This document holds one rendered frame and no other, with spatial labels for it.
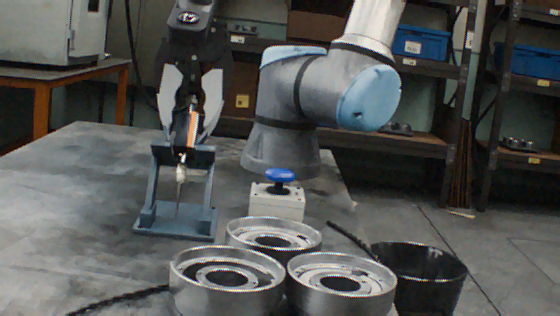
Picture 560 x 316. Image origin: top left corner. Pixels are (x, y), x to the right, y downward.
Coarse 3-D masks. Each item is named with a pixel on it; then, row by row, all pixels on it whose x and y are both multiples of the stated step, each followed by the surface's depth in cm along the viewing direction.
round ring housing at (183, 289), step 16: (176, 256) 55; (192, 256) 57; (208, 256) 59; (224, 256) 59; (240, 256) 59; (256, 256) 59; (176, 272) 51; (208, 272) 55; (224, 272) 56; (240, 272) 56; (272, 272) 57; (176, 288) 51; (192, 288) 50; (208, 288) 49; (224, 288) 52; (240, 288) 53; (256, 288) 50; (272, 288) 51; (176, 304) 53; (192, 304) 50; (208, 304) 50; (224, 304) 49; (240, 304) 50; (256, 304) 50; (272, 304) 52
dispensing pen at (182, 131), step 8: (192, 96) 79; (192, 104) 78; (184, 112) 76; (184, 120) 75; (184, 128) 75; (176, 136) 74; (184, 136) 74; (176, 144) 74; (184, 144) 74; (176, 152) 76; (184, 152) 75; (184, 160) 75; (184, 168) 75; (184, 176) 74; (176, 208) 73
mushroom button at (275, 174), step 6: (276, 168) 80; (270, 174) 78; (276, 174) 78; (282, 174) 78; (288, 174) 79; (276, 180) 78; (282, 180) 78; (288, 180) 78; (276, 186) 80; (282, 186) 80
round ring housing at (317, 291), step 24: (288, 264) 56; (312, 264) 60; (336, 264) 61; (360, 264) 60; (288, 288) 55; (312, 288) 52; (336, 288) 59; (360, 288) 56; (384, 288) 56; (312, 312) 52; (336, 312) 51; (360, 312) 52; (384, 312) 53
